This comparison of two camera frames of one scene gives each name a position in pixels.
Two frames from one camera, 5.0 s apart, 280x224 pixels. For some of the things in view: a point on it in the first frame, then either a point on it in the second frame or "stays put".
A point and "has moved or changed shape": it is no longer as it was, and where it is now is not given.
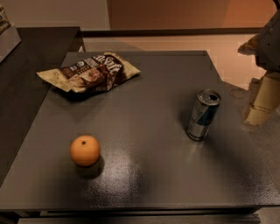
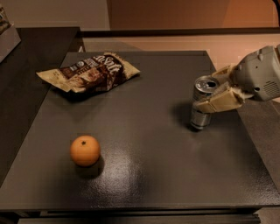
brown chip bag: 97,73 stays put
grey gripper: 269,48 → 258,74
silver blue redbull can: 202,114 has moved or changed shape
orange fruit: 85,150 stays put
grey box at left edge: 9,40 stays put
